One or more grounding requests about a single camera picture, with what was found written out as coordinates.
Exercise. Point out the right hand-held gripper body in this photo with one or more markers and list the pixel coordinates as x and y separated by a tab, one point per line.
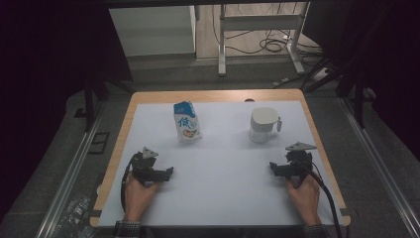
298	163

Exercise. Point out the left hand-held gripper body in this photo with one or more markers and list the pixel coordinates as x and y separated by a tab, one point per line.
145	167

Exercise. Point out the white lidded jug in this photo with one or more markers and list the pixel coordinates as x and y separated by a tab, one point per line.
263	125

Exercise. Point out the blue and white milk carton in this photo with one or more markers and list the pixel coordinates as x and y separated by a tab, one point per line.
187	122

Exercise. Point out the person's left hand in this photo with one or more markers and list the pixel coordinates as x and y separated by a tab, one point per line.
140	198

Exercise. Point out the person's right hand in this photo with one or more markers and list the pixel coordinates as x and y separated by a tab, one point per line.
305	201

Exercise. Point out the crumpled clear plastic wrap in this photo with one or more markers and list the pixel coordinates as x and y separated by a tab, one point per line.
74	218

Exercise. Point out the black stand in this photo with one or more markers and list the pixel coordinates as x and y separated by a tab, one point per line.
89	99
358	99

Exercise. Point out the white power strip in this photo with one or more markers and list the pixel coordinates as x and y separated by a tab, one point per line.
320	74

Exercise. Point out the grey cabinet panel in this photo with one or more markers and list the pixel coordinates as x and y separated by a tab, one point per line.
152	31

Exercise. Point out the aluminium rail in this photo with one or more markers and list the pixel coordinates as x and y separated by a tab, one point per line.
379	165
67	185

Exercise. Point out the white metal desk frame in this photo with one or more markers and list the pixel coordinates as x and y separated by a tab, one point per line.
261	22

